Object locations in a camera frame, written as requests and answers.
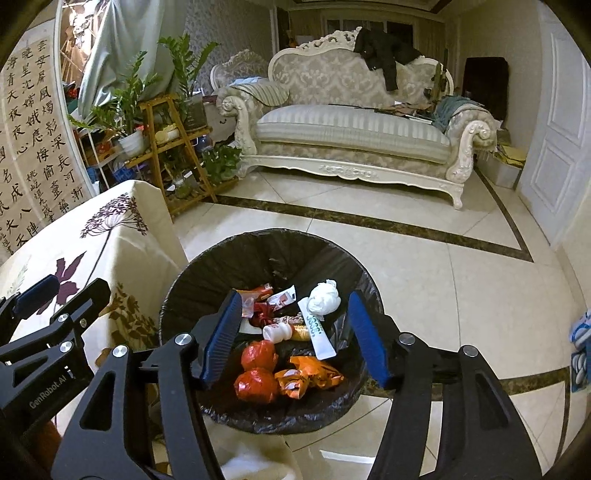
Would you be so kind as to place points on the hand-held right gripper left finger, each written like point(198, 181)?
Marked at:
point(221, 344)

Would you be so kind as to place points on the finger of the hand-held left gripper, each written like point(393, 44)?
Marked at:
point(37, 293)
point(87, 300)

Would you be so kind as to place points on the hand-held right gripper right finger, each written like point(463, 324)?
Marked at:
point(369, 344)

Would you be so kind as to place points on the white paper card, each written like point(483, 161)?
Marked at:
point(248, 326)

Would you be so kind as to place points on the orange-red plastic bag ball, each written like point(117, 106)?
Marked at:
point(254, 386)
point(258, 355)

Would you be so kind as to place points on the dark red cloth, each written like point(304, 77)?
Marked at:
point(263, 316)

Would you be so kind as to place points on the white squeeze tube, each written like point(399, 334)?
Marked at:
point(318, 334)

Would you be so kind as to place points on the small white plastic bottle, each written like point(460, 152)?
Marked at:
point(277, 332)

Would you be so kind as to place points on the white tissue wad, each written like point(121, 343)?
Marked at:
point(325, 297)

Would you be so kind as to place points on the orange printed foil wrapper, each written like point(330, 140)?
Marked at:
point(307, 374)

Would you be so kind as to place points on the brown bottle yellow label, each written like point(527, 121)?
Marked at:
point(300, 333)

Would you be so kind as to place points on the white snack packet pink discs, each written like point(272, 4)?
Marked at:
point(284, 297)

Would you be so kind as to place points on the bin with black liner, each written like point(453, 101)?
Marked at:
point(277, 258)

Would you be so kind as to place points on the cream floral tablecloth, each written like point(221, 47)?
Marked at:
point(152, 249)

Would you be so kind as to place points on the calligraphy paper sheet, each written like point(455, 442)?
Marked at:
point(41, 129)
point(11, 194)

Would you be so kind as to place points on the green plant in white pot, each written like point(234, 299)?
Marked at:
point(131, 144)

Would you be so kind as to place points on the small leafy floor plant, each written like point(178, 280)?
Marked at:
point(221, 161)

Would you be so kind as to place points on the wooden plant stand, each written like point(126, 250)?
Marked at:
point(154, 129)

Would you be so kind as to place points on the yellow ceramic pot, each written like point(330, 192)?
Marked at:
point(167, 134)

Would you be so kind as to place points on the white blue shoe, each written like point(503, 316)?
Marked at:
point(581, 369)
point(582, 330)

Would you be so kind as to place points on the cream ornate sofa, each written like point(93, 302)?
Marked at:
point(346, 129)

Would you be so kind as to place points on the tall green plant dark pot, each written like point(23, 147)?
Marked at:
point(194, 110)

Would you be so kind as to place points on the grey storage box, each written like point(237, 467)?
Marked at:
point(505, 173)

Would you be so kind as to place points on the teal blanket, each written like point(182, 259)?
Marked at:
point(450, 110)

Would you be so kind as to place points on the grey-green curtain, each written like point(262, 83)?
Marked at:
point(120, 46)

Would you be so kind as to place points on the striped cushion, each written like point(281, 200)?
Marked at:
point(270, 92)

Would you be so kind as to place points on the white panel door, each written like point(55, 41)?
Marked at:
point(554, 138)

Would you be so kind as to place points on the dark cabinet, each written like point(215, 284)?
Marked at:
point(485, 87)

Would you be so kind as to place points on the cream ornate armchair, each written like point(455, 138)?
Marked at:
point(242, 62)

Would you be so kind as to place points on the black jacket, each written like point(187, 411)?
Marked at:
point(383, 50)

